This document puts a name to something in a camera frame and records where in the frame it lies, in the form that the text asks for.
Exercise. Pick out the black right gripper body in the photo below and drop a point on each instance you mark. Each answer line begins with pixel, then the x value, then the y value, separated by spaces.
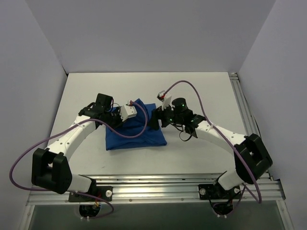
pixel 158 116

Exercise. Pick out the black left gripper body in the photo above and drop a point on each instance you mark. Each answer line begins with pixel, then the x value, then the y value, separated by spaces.
pixel 116 119

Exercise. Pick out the blue surgical drape cloth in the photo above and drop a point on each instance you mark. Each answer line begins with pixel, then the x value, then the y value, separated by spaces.
pixel 132 134

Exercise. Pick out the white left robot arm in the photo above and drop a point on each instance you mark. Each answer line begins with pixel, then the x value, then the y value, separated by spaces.
pixel 50 166

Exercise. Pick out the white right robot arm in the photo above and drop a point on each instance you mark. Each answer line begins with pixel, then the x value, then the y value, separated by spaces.
pixel 252 159

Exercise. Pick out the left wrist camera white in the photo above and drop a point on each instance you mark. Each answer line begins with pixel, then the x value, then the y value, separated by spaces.
pixel 127 111

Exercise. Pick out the aluminium front rail frame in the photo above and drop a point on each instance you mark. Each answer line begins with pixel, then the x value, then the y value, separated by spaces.
pixel 160 202

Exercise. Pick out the aluminium rail frame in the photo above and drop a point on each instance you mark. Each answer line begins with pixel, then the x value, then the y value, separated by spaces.
pixel 160 202
pixel 247 116

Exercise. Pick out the aluminium right rail frame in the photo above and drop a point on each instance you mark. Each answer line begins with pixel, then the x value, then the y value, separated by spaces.
pixel 247 116

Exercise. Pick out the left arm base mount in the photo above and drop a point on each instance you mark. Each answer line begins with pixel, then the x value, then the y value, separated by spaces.
pixel 90 203

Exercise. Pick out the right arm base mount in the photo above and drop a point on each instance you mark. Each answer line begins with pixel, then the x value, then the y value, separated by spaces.
pixel 223 202

